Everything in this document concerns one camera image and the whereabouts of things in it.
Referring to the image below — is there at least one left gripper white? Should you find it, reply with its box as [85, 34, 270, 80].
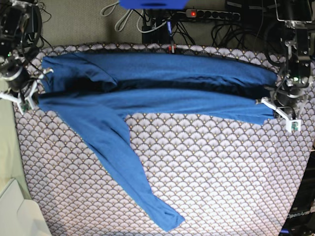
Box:
[255, 95, 309, 132]

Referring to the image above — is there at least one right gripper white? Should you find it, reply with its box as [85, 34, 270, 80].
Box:
[0, 68, 54, 114]

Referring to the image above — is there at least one blue long-sleeve T-shirt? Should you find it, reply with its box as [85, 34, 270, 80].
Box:
[39, 53, 277, 232]

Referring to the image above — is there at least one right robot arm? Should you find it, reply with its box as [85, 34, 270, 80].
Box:
[0, 0, 53, 114]

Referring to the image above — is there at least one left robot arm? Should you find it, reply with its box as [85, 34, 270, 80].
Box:
[257, 0, 314, 133]

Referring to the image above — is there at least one fan-patterned tablecloth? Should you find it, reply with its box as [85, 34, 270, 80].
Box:
[12, 43, 315, 236]

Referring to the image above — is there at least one black OpenArm box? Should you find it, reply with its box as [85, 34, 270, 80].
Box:
[279, 151, 315, 236]

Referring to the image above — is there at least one white bin at corner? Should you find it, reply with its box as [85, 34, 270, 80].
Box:
[0, 178, 51, 236]

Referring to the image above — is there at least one red black table clamp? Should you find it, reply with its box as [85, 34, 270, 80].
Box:
[168, 44, 176, 54]

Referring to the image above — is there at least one blue box at top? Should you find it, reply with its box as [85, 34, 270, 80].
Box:
[120, 0, 188, 9]

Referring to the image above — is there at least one black power strip red switch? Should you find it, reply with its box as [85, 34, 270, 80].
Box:
[184, 9, 241, 21]

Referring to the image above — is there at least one grey looped cable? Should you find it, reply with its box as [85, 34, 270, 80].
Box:
[100, 0, 138, 32]

